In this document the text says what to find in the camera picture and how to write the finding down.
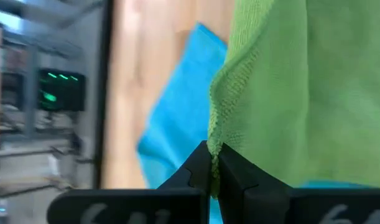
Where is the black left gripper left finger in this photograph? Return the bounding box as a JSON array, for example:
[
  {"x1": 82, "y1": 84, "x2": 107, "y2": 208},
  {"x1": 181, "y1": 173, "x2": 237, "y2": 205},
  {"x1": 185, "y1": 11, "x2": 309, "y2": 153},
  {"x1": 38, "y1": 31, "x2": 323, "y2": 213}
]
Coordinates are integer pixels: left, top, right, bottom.
[{"x1": 47, "y1": 140, "x2": 213, "y2": 224}]

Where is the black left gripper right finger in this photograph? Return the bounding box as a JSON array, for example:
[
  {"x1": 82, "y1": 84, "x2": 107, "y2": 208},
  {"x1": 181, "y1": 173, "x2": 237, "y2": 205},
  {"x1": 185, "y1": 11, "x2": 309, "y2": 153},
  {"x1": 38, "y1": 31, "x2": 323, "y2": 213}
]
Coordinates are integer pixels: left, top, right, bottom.
[{"x1": 217, "y1": 142, "x2": 380, "y2": 224}]

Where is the blue microfiber towel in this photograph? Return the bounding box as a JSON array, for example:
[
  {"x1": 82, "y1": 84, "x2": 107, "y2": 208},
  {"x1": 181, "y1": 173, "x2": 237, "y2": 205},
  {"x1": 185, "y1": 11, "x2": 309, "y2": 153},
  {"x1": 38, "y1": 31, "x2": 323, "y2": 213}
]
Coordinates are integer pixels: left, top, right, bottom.
[{"x1": 136, "y1": 22, "x2": 373, "y2": 224}]

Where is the green microfiber towel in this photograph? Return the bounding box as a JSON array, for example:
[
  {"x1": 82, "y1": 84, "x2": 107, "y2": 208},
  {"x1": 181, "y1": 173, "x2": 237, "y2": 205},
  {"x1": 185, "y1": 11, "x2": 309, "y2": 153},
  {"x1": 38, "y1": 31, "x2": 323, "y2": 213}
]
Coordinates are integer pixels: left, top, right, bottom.
[{"x1": 206, "y1": 0, "x2": 380, "y2": 200}]

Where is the black device with green lights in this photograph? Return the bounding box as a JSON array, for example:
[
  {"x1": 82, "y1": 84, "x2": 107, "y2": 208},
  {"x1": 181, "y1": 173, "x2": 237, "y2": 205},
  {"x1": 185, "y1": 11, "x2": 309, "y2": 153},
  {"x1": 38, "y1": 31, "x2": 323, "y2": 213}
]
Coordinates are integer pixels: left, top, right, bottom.
[{"x1": 37, "y1": 68, "x2": 86, "y2": 112}]

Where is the black aluminium table frame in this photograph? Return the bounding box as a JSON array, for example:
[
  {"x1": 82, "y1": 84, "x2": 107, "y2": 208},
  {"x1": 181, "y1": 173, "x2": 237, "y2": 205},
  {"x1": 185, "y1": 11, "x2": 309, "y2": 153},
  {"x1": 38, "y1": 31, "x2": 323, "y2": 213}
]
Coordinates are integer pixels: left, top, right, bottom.
[{"x1": 93, "y1": 0, "x2": 115, "y2": 189}]

